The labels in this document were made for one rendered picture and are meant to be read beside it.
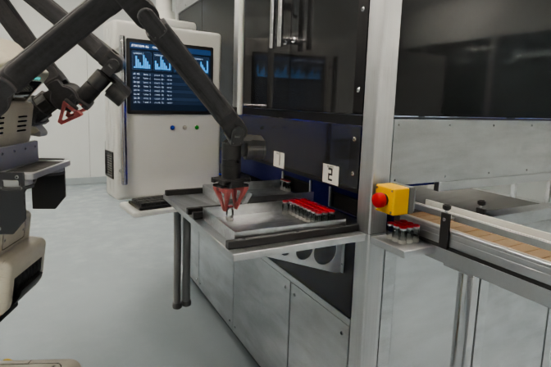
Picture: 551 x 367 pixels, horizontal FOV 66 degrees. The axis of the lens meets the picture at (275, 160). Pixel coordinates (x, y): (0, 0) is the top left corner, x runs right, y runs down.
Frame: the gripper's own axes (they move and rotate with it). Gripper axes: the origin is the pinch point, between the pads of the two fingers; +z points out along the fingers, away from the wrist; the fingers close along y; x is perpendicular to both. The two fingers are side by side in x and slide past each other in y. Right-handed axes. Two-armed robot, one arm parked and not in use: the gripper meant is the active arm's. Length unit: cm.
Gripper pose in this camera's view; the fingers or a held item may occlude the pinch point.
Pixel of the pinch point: (230, 207)
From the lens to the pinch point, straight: 127.1
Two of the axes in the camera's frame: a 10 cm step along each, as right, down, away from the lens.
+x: -6.8, -1.3, 7.2
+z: -0.4, 9.9, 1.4
